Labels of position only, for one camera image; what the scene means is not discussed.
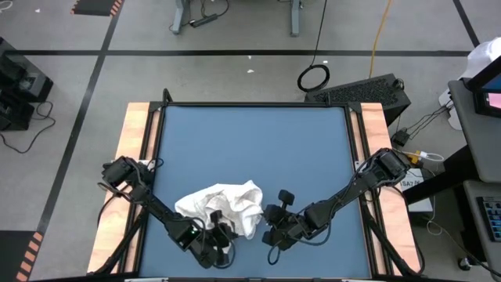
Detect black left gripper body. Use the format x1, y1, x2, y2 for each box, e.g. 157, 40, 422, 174
194, 210, 233, 270

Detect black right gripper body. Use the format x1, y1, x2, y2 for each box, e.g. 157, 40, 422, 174
261, 190, 315, 252

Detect white checked towel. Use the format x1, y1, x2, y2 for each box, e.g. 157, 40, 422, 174
174, 179, 265, 240

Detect blue table mat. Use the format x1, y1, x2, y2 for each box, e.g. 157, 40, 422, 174
139, 105, 372, 279

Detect white labelled box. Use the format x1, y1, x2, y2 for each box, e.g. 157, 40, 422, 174
398, 167, 434, 215

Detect black power adapter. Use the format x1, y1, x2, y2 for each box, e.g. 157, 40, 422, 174
391, 129, 411, 148

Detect black computer tower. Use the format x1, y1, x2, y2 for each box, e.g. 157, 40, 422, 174
304, 73, 412, 127

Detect black desk base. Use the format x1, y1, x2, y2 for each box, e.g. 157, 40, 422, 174
402, 144, 470, 204

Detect grey side cart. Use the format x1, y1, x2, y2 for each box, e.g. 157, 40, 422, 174
463, 179, 501, 275

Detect grey desk leg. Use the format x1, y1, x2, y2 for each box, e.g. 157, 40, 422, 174
288, 0, 302, 38
169, 0, 193, 35

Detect black orange striped mat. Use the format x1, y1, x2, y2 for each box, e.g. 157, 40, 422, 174
70, 0, 125, 17
0, 230, 45, 282

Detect blue keypad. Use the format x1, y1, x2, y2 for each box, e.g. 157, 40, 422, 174
476, 195, 501, 243

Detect black power strip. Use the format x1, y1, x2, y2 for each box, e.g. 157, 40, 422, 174
189, 13, 219, 28

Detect grey desk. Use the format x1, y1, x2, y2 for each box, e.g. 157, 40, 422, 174
448, 78, 501, 183

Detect black monitor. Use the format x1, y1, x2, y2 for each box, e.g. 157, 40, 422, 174
467, 56, 501, 118

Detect black equipment stack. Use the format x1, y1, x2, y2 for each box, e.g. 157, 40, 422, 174
0, 37, 55, 132

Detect black hanging cable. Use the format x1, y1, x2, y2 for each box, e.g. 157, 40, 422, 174
296, 0, 331, 93

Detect black adapter cable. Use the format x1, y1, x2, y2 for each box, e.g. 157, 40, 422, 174
406, 103, 451, 134

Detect orange-yellow hanging cable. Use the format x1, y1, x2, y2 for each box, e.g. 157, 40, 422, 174
369, 0, 394, 78

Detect black floor cable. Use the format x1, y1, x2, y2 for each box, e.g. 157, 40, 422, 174
0, 100, 56, 154

